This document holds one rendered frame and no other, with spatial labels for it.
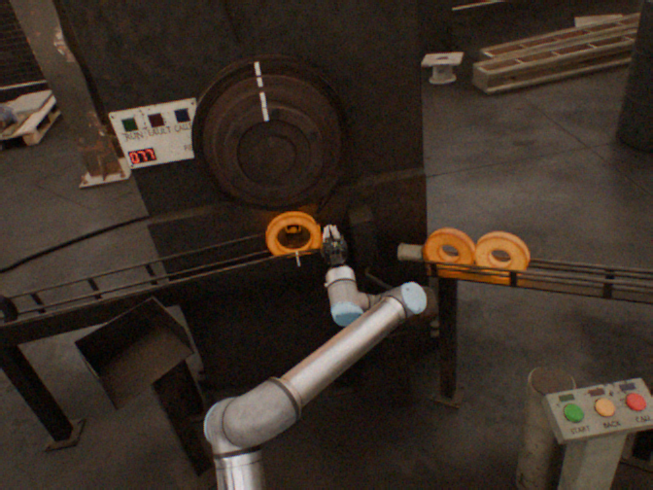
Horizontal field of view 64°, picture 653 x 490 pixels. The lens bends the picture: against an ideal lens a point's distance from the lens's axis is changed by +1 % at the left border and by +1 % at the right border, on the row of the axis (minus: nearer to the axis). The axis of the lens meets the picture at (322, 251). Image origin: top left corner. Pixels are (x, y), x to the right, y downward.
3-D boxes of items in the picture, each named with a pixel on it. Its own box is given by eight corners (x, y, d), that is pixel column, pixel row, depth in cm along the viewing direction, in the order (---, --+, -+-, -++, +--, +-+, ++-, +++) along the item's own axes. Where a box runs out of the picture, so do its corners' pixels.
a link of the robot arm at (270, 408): (234, 411, 109) (417, 271, 150) (213, 414, 118) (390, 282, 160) (262, 459, 109) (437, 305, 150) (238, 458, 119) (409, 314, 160)
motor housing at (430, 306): (379, 387, 213) (366, 288, 182) (431, 377, 214) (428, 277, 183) (386, 413, 203) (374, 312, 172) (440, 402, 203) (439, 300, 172)
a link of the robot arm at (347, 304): (355, 331, 159) (327, 326, 154) (347, 297, 166) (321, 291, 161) (372, 315, 153) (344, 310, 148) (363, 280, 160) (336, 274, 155)
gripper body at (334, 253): (343, 232, 166) (350, 262, 159) (345, 248, 173) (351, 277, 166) (320, 236, 166) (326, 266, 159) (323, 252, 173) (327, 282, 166)
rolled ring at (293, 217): (317, 212, 169) (316, 206, 172) (261, 221, 170) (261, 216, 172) (325, 257, 180) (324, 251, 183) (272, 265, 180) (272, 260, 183)
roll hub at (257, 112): (237, 199, 157) (213, 110, 140) (327, 183, 157) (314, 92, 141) (237, 208, 152) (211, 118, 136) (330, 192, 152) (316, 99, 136)
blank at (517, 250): (474, 229, 158) (471, 235, 156) (528, 232, 150) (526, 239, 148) (478, 269, 166) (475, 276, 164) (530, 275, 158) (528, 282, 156)
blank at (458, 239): (426, 226, 166) (422, 231, 164) (474, 229, 158) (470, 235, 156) (431, 264, 174) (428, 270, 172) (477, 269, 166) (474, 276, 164)
